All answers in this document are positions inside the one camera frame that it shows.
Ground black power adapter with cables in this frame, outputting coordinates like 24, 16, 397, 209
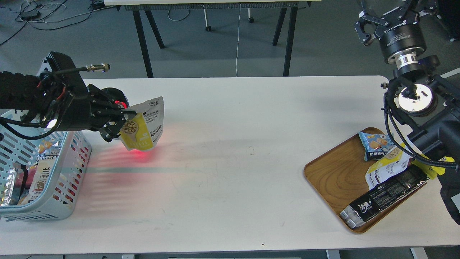
0, 0, 108, 45

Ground yellow cartoon snack packet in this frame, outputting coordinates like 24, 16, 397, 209
411, 160, 446, 179

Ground blue snack packet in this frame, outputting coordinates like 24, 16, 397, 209
358, 131, 395, 161

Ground wooden tray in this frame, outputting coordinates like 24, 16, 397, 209
304, 134, 428, 234

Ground black barcode scanner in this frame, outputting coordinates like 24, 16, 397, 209
102, 87, 129, 109

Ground light blue plastic basket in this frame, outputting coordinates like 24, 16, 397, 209
0, 127, 92, 221

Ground yellow white snack bag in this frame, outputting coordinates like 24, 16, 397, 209
365, 146, 413, 190

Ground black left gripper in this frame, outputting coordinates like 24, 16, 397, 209
61, 84, 137, 142

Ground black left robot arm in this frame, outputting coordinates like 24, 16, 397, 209
1, 51, 137, 142

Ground black long snack package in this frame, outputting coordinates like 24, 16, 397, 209
339, 165, 430, 228

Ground white hanging cable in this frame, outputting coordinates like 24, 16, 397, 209
235, 8, 242, 77

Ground black legged background table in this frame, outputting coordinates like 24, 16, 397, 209
104, 0, 312, 78

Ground snack bags in basket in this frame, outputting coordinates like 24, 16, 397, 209
1, 137, 64, 206

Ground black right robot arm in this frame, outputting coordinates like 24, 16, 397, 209
354, 0, 460, 223

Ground yellow white snack pouch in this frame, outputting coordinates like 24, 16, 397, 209
119, 96, 165, 151

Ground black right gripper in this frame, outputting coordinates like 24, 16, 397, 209
355, 0, 437, 64

